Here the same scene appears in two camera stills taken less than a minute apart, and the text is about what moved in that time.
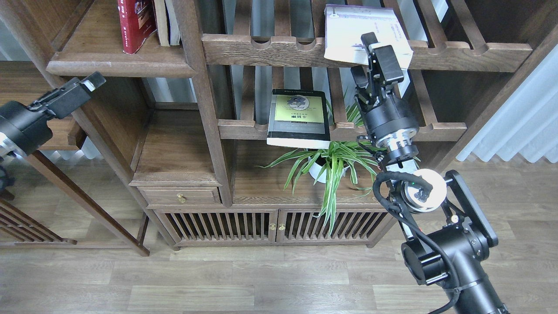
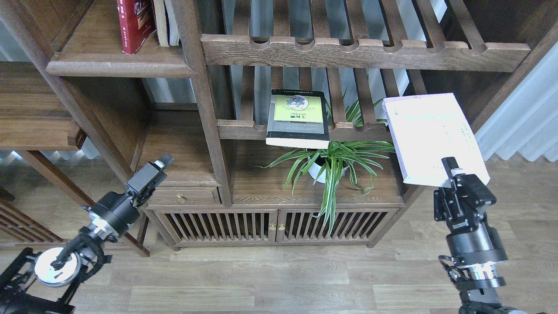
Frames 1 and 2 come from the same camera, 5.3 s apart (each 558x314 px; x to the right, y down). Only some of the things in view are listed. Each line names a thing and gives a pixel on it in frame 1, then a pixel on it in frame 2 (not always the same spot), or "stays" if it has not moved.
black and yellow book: [298, 118] stays
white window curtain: [524, 121] stays
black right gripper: [388, 119] → [462, 206]
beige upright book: [161, 21] stays
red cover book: [137, 22] stays
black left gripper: [22, 130] → [113, 213]
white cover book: [345, 25] → [424, 128]
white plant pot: [316, 169] stays
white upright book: [175, 31] stays
